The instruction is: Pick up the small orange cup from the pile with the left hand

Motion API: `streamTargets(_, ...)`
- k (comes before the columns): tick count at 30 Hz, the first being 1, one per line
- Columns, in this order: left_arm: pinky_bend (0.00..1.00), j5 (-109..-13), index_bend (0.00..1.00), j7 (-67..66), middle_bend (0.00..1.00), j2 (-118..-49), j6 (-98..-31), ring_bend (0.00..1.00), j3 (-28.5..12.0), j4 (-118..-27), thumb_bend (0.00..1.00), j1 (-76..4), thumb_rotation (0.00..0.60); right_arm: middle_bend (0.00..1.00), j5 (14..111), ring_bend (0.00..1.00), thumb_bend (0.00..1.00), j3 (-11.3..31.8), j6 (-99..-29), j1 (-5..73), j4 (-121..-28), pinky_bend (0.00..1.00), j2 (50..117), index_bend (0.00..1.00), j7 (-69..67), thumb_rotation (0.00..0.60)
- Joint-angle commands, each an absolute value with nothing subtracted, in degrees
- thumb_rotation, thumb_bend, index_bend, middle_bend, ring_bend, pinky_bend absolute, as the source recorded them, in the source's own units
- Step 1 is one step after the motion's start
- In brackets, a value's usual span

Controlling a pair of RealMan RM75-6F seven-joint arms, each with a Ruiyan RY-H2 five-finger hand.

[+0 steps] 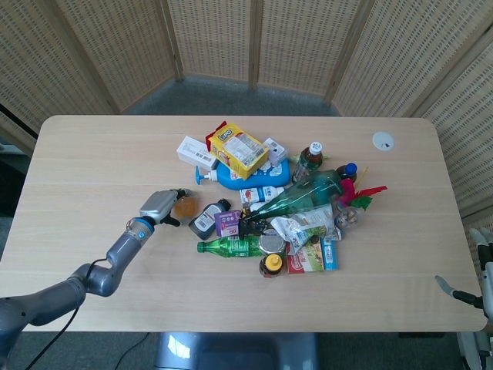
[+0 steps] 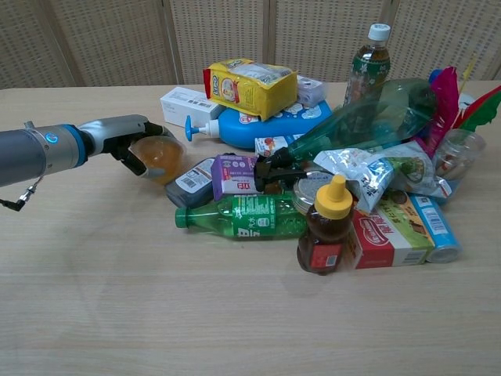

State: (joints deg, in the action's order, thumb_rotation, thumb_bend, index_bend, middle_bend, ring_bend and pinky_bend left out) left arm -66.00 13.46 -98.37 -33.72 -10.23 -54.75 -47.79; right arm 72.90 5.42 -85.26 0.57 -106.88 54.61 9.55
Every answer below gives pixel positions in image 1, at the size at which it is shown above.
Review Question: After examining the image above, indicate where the blue pump lotion bottle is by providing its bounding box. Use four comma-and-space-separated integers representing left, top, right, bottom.
194, 157, 290, 191

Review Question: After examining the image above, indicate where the dark furniture beside table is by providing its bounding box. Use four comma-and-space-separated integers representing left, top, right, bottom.
0, 143, 31, 217

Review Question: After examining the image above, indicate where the blue white snack packet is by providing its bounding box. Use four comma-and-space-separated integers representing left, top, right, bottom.
320, 237, 340, 271

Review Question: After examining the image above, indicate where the silver lid tin can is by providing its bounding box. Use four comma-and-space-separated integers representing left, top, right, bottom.
258, 229, 287, 257

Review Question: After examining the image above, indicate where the black ink bottle white label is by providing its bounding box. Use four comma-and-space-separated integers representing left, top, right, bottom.
188, 198, 233, 241

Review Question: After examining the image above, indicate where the white table cable grommet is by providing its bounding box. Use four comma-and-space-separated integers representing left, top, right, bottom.
371, 131, 395, 152

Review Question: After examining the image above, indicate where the yellow biscuit pack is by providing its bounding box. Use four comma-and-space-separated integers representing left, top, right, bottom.
204, 120, 270, 180

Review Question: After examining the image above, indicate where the dark green glossy bag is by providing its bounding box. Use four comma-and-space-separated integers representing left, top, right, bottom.
240, 169, 346, 228

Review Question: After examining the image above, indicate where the brown tea bottle white cap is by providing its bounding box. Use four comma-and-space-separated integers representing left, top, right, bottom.
292, 141, 324, 183

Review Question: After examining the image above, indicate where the red green snack packet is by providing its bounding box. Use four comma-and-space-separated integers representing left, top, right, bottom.
285, 237, 325, 274

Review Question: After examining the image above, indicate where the crumpled silver snack bag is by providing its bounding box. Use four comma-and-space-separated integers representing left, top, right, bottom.
270, 203, 342, 255

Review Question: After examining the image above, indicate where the small white milk bottle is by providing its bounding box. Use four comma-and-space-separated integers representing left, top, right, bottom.
238, 185, 286, 204

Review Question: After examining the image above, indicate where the brown bottle yellow cap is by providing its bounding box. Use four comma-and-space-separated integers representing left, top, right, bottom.
257, 253, 285, 279

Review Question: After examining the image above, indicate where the black clip toy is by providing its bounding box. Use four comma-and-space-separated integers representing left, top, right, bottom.
237, 215, 270, 240

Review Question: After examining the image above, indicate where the white barcode box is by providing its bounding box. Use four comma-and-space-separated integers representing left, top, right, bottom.
176, 135, 219, 170

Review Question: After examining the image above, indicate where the small white carton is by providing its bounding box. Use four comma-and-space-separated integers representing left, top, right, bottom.
263, 136, 289, 167

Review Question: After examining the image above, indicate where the small purple box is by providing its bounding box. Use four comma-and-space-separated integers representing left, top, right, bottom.
213, 209, 243, 237

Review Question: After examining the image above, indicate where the clear jar of nuts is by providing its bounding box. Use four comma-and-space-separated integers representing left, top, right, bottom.
334, 206, 365, 230

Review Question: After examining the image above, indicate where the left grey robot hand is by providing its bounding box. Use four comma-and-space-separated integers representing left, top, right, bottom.
138, 187, 200, 227

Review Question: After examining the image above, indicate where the black floor cable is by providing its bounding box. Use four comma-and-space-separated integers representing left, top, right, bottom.
114, 331, 152, 370

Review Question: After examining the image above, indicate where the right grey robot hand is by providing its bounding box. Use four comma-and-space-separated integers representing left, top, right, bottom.
434, 227, 493, 310

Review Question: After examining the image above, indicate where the woven wooden folding screen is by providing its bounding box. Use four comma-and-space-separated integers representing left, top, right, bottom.
0, 0, 493, 271

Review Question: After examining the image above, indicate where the red green feather shuttlecock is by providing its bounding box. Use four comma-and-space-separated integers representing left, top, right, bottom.
337, 166, 388, 212

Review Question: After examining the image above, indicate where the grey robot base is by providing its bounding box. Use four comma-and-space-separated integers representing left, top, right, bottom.
153, 331, 319, 370

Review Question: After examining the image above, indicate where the translucent amber plastic container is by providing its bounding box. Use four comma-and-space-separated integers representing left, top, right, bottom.
172, 194, 200, 220

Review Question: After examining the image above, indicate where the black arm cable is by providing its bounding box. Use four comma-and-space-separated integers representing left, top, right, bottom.
22, 258, 111, 370

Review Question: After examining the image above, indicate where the green soda bottle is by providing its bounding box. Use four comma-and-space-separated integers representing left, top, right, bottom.
196, 235, 267, 258

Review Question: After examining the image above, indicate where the dark bottle blue cap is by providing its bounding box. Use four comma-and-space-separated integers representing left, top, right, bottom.
335, 163, 359, 182

